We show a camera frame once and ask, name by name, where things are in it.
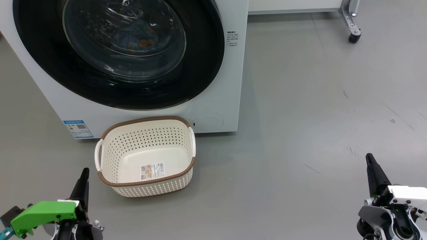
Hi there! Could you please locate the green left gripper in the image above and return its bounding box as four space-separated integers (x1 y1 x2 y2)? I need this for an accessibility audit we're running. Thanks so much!
10 168 90 239

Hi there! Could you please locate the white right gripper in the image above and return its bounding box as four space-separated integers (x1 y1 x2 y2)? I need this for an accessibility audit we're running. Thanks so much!
365 153 427 209

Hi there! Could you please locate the blue garment with handwritten text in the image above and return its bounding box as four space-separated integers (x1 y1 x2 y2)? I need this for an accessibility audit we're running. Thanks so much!
112 18 159 56

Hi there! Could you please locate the black round glass washer door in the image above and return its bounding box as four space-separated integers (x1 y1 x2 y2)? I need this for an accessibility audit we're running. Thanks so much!
13 0 225 111

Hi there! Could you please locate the cream perforated laundry basket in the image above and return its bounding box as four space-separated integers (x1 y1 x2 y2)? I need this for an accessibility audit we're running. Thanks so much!
94 116 197 198

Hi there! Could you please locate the white basket bottom label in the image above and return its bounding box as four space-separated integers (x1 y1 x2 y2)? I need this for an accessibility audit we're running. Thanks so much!
140 162 166 181

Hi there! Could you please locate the white front-load washing machine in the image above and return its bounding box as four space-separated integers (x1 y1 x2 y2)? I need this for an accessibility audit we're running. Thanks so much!
0 0 249 140

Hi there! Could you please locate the blue energy label sticker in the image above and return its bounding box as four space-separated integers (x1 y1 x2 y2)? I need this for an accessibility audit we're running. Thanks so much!
63 120 94 140

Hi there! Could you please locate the round white filter cover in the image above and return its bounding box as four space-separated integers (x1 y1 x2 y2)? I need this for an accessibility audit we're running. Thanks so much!
191 115 224 131

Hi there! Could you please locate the silver metal furniture leg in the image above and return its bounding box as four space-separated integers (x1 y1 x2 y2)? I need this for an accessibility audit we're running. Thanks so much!
338 0 362 36

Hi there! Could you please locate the white furniture panel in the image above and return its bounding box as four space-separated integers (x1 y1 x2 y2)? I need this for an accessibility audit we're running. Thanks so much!
248 0 345 15

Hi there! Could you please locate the teal plug left camera cable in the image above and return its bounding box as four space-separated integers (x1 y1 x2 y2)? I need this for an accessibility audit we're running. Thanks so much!
0 227 16 240

